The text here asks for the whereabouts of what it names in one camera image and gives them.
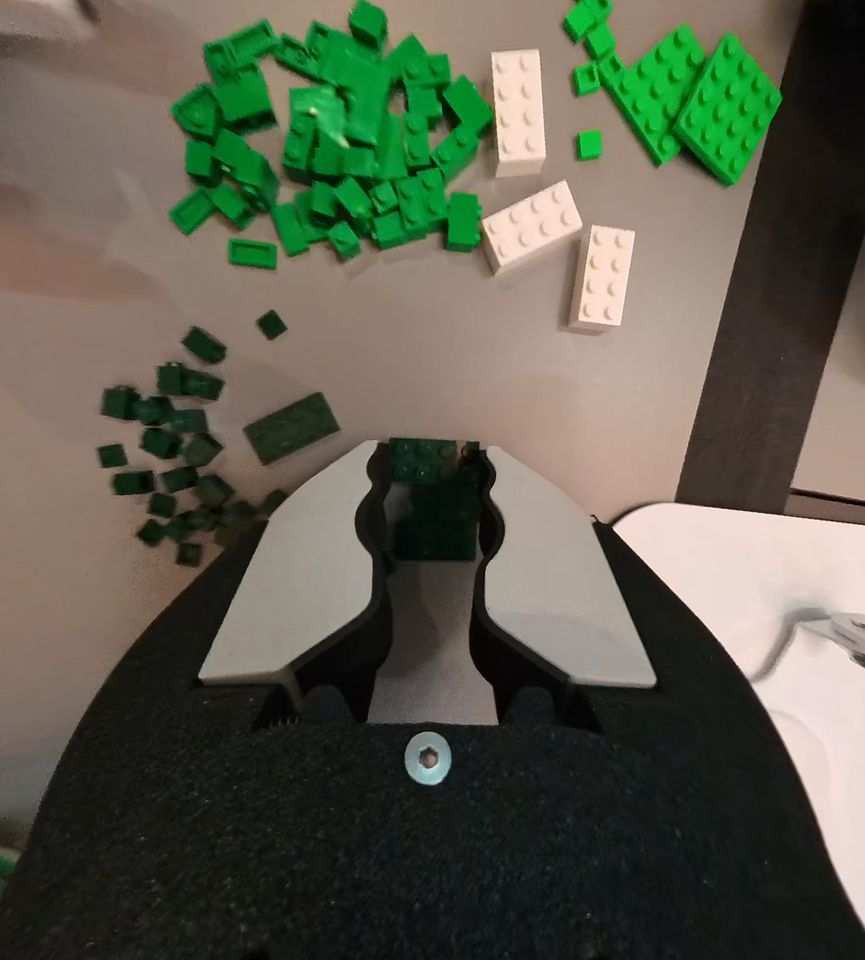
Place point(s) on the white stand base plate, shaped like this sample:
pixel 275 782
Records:
pixel 702 570

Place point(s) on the large bright green lego plate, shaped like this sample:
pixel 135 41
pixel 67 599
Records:
pixel 729 105
pixel 654 82

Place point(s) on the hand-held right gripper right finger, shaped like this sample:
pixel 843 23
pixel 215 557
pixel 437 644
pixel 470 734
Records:
pixel 560 585

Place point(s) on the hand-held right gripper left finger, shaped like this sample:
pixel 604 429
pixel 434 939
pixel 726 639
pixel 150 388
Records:
pixel 305 570

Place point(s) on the pile of dark green bricks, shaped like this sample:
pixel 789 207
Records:
pixel 161 442

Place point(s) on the pile of bright green bricks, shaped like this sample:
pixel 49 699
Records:
pixel 342 75

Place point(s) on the black bar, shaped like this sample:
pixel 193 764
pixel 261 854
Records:
pixel 777 225

